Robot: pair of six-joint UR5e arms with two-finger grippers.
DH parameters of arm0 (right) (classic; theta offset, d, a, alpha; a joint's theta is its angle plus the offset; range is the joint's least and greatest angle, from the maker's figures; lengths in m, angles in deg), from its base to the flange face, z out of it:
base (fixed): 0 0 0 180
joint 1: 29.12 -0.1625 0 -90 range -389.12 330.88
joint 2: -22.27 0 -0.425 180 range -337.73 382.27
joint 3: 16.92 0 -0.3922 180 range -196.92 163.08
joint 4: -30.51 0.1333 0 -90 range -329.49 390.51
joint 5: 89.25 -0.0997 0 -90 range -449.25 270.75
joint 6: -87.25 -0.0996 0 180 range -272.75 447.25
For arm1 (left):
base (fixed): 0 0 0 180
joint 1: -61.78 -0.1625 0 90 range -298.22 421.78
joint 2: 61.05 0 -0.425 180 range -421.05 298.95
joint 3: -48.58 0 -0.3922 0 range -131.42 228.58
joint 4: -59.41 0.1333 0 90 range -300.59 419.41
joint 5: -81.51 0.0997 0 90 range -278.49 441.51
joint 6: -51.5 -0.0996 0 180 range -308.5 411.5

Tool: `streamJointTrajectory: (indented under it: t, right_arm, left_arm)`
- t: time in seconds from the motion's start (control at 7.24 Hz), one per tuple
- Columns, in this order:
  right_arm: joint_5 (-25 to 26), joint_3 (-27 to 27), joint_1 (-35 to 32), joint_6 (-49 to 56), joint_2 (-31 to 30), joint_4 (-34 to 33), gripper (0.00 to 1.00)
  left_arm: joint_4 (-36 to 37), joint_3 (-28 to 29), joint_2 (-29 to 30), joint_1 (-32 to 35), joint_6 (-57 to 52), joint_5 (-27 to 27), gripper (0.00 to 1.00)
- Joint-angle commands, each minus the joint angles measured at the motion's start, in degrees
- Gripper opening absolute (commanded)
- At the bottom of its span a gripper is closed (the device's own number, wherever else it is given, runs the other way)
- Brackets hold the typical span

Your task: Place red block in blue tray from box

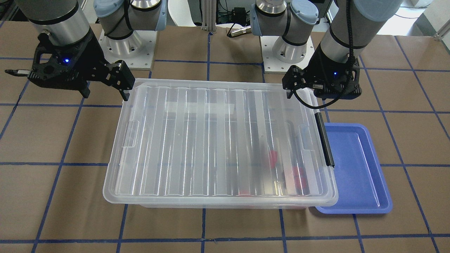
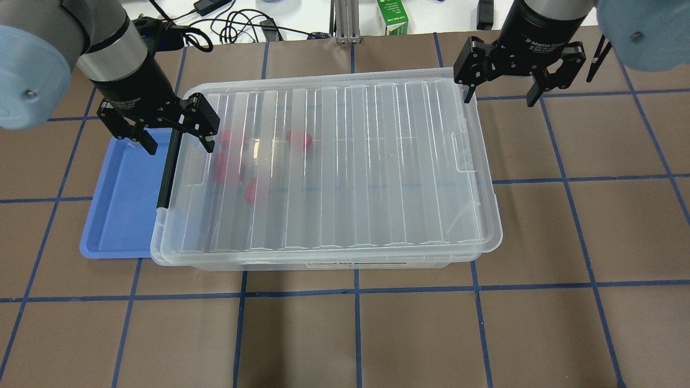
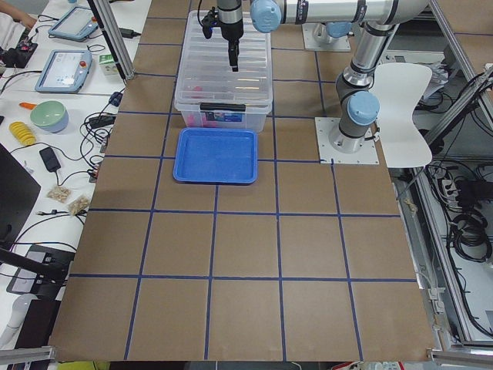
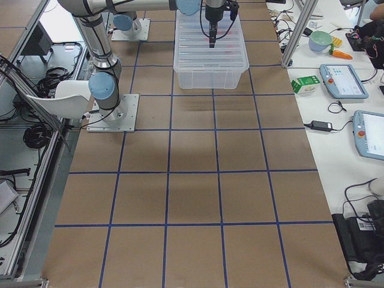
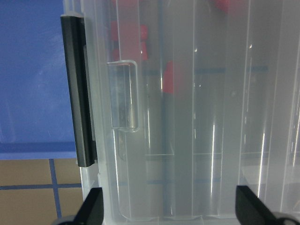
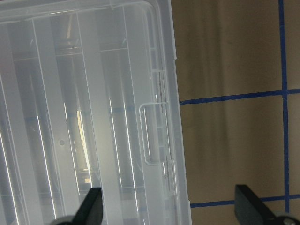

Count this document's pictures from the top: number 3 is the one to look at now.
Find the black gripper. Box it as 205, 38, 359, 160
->
216, 0, 243, 72

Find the clear plastic box lid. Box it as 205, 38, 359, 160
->
174, 10, 273, 114

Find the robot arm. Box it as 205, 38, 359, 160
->
250, 1, 428, 154
312, 22, 352, 51

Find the clear plastic storage box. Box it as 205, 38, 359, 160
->
173, 10, 274, 134

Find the blue plastic tray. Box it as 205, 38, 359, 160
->
173, 128, 258, 185

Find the green white carton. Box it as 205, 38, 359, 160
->
98, 54, 119, 76

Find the teach pendant tablet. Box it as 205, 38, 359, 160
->
35, 49, 92, 94
48, 6, 99, 42

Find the white chair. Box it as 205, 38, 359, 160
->
371, 62, 432, 169

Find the green bowl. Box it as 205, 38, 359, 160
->
30, 100, 69, 133

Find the toy carrot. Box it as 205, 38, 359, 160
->
19, 102, 37, 110

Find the black power adapter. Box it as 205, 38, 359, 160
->
39, 147, 61, 173

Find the yellow toy corn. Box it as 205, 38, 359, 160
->
8, 121, 37, 146

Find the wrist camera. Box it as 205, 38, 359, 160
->
200, 7, 220, 39

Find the black box latch handle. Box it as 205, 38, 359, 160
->
200, 103, 246, 112

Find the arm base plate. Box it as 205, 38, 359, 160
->
315, 117, 379, 166
302, 22, 352, 52

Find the aluminium frame post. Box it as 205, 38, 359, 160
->
87, 0, 135, 81

